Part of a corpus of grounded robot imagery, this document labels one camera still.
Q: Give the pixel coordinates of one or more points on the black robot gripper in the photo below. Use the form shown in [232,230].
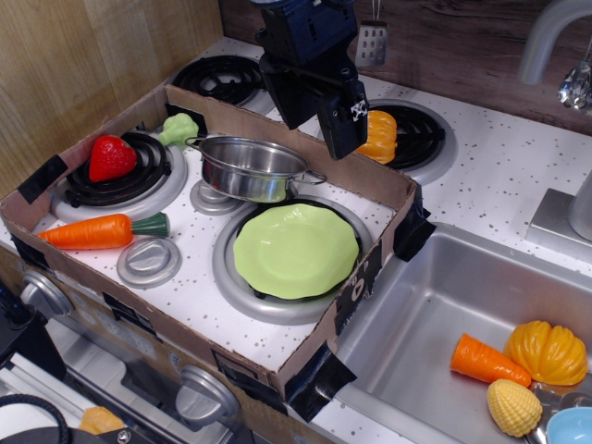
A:
[305,60]

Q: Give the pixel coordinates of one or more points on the orange toy carrot green top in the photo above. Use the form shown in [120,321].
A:
[106,232]

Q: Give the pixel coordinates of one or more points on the light green plastic plate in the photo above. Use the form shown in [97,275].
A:
[295,251]

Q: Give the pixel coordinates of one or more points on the orange toy carrot piece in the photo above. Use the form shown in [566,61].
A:
[479,361]

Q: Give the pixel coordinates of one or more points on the orange toy pumpkin on burner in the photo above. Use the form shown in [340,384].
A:
[382,133]

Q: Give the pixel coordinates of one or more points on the metal spatula hanging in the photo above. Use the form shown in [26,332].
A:
[372,41]

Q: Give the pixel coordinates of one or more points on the back left black burner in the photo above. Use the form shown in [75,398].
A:
[232,79]

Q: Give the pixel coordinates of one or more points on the black burner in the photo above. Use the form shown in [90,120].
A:
[155,181]
[232,79]
[426,144]

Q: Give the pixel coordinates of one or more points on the stainless steel pot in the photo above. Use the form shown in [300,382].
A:
[253,170]

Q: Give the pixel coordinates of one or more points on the back right black burner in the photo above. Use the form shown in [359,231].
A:
[426,144]

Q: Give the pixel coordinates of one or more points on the green toy broccoli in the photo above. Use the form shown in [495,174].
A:
[177,129]

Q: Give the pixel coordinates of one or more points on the front left black burner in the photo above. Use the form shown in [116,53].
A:
[155,181]

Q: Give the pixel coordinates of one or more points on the red toy strawberry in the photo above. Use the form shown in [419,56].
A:
[111,158]

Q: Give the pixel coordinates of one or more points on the silver knob on stovetop front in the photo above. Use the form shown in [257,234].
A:
[149,263]

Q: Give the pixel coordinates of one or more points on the silver faucet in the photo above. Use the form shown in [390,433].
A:
[554,18]

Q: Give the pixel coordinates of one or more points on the stainless steel sink basin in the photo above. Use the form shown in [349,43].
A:
[400,342]

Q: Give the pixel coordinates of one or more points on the hanging metal spoon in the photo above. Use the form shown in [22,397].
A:
[575,88]

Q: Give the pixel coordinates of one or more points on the brown cardboard fence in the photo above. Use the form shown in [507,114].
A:
[284,367]

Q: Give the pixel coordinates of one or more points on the silver oven knob right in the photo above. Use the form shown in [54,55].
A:
[202,399]

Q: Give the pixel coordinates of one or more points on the silver oven knob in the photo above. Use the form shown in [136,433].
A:
[45,296]
[202,399]

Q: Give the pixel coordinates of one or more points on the silver oven knob left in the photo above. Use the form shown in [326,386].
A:
[45,296]

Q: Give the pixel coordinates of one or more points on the orange toy pumpkin in sink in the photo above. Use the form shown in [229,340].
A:
[549,354]

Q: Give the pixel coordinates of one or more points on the yellow toy corn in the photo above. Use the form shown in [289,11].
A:
[514,408]

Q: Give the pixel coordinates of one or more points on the orange toy bottom left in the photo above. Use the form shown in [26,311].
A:
[99,420]

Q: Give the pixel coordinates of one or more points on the light blue plastic bowl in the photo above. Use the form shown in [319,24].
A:
[570,426]

